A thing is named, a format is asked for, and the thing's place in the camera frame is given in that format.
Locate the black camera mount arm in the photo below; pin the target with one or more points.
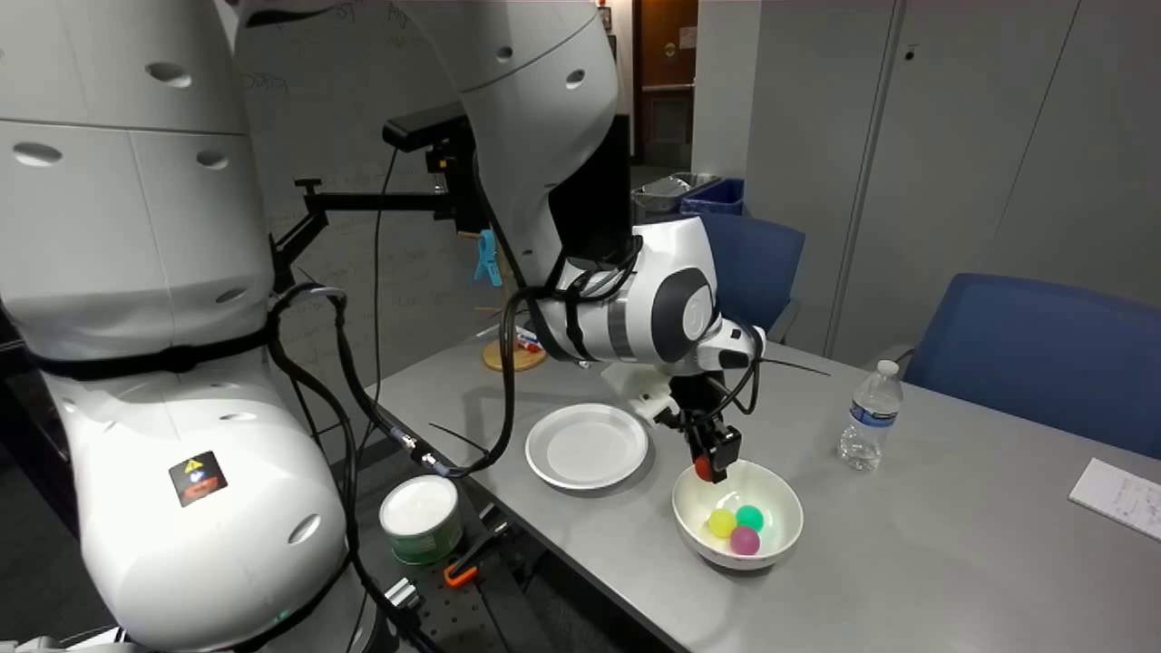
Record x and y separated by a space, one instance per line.
351 202

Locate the green ball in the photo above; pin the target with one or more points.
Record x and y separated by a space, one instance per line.
754 517

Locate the blue bin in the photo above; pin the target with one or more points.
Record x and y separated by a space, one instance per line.
717 197

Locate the orange and black clamp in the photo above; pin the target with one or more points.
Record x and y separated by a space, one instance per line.
459 572

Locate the white round bowl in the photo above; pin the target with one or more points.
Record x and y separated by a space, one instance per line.
780 493

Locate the brown wooden door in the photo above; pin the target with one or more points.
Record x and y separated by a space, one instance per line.
667 73

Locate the blue office chair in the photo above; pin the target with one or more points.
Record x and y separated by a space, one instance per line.
1038 356
766 272

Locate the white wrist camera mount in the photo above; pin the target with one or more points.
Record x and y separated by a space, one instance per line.
637 388

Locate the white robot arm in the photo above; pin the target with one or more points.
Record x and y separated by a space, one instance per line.
182 241

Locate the yellow ball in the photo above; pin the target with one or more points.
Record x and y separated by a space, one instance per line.
719 523

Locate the light blue hanging item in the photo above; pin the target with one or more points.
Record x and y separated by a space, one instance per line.
488 258

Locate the white round plate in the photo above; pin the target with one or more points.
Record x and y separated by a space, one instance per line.
587 445

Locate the pink ball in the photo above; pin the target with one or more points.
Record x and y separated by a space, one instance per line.
745 541

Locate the grey metal cabinet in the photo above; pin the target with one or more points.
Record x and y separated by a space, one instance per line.
965 145

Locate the white paper sheet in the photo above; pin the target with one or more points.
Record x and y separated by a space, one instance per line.
1118 493

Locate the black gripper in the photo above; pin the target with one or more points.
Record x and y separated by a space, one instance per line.
702 405

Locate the clear plastic water bottle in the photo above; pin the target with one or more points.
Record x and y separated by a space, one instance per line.
873 418

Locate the green and white tape roll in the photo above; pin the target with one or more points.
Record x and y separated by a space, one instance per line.
421 520

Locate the black mounted camera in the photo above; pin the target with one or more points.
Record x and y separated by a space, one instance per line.
427 128

